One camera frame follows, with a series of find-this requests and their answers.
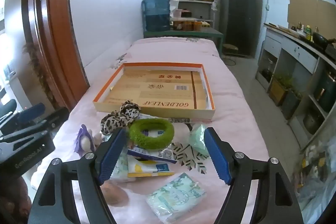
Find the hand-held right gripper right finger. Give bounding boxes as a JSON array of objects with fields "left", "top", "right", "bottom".
[{"left": 203, "top": 126, "right": 302, "bottom": 224}]

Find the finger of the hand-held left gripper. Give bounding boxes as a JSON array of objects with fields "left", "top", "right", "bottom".
[
  {"left": 0, "top": 107, "right": 70, "bottom": 144},
  {"left": 0, "top": 103, "right": 46, "bottom": 132}
]

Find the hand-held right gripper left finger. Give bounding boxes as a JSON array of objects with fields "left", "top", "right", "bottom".
[{"left": 31, "top": 127, "right": 127, "bottom": 224}]

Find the mint green tissue pack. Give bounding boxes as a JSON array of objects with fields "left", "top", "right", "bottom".
[{"left": 188, "top": 124, "right": 210, "bottom": 157}]

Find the purple dress teddy bear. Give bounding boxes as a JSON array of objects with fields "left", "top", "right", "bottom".
[{"left": 74, "top": 124, "right": 97, "bottom": 157}]

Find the blue white tissue pack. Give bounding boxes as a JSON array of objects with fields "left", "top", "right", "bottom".
[{"left": 127, "top": 147, "right": 178, "bottom": 164}]

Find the yellow snack packet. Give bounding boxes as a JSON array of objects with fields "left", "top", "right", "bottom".
[{"left": 127, "top": 154, "right": 175, "bottom": 178}]

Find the peach plush ball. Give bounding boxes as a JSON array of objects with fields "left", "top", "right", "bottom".
[{"left": 101, "top": 183, "right": 130, "bottom": 207}]

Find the leopard print scarf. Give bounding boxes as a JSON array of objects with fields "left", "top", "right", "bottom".
[{"left": 100, "top": 100, "right": 142, "bottom": 136}]

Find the green patterned tissue pack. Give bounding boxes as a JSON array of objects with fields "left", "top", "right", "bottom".
[{"left": 146, "top": 172, "right": 207, "bottom": 224}]

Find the orange-rimmed cardboard box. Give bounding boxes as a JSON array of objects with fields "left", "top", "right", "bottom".
[{"left": 93, "top": 63, "right": 216, "bottom": 122}]

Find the person's left hand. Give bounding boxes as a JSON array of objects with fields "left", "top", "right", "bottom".
[{"left": 10, "top": 178, "right": 33, "bottom": 224}]

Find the dried brown plant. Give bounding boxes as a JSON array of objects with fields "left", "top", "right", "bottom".
[{"left": 23, "top": 43, "right": 56, "bottom": 107}]

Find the planter crate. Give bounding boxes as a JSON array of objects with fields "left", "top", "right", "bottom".
[
  {"left": 282, "top": 90, "right": 303, "bottom": 120},
  {"left": 269, "top": 74, "right": 292, "bottom": 106}
]

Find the steel pot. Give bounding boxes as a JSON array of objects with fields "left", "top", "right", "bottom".
[{"left": 303, "top": 109, "right": 325, "bottom": 134}]

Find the round stool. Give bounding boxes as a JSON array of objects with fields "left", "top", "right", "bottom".
[{"left": 223, "top": 43, "right": 239, "bottom": 66}]

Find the dark green cooking pot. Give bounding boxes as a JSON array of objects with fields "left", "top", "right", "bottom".
[{"left": 313, "top": 73, "right": 336, "bottom": 113}]

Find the kitchen counter cabinet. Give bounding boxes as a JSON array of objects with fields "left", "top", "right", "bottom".
[{"left": 256, "top": 22, "right": 336, "bottom": 151}]

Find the row of orange jars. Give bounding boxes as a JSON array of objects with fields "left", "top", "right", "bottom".
[{"left": 172, "top": 20, "right": 202, "bottom": 31}]

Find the dark refrigerator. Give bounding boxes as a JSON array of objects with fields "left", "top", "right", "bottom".
[{"left": 220, "top": 0, "right": 258, "bottom": 59}]

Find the wooden cutting board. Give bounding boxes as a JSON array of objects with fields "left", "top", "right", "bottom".
[{"left": 264, "top": 22, "right": 300, "bottom": 35}]

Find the blue water jug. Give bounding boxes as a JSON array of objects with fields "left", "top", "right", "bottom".
[{"left": 141, "top": 0, "right": 172, "bottom": 32}]

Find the row of condiment bottles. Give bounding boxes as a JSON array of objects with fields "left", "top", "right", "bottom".
[{"left": 297, "top": 22, "right": 319, "bottom": 39}]

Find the black wok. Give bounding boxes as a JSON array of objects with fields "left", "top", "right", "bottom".
[{"left": 312, "top": 31, "right": 336, "bottom": 50}]

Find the gas stove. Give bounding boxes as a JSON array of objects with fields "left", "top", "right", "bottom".
[{"left": 324, "top": 43, "right": 336, "bottom": 56}]

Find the wooden door frame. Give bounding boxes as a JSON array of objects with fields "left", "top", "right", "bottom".
[{"left": 21, "top": 0, "right": 91, "bottom": 111}]

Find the cardboard wall sheet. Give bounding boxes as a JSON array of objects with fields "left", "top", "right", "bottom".
[
  {"left": 287, "top": 0, "right": 319, "bottom": 30},
  {"left": 315, "top": 0, "right": 336, "bottom": 39}
]

